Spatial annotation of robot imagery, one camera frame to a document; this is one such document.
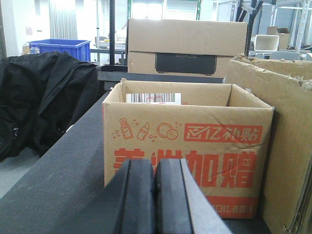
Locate small distant cardboard box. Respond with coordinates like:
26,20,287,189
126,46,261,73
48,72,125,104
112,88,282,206
266,26,290,50

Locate black jacket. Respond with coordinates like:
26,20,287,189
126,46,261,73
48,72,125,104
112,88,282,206
0,51,100,160

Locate blue plastic crate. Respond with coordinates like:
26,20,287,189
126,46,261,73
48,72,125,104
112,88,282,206
28,39,91,61

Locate black upright post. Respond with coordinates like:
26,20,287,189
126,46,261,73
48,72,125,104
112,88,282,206
109,0,115,66

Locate large Ecoflow cardboard box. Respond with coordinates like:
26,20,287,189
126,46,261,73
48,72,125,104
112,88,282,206
127,18,247,78

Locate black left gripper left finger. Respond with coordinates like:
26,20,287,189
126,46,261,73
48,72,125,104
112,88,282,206
58,159,155,234

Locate cardboard box red print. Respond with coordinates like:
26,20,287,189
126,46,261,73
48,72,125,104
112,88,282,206
102,80,273,219

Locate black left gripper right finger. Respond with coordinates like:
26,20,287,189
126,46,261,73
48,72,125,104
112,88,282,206
156,159,231,234

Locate plain brown cardboard box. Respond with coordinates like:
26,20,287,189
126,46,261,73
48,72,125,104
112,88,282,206
226,55,312,234

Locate white plastic bin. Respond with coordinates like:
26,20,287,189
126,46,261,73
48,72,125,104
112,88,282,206
254,35,279,52

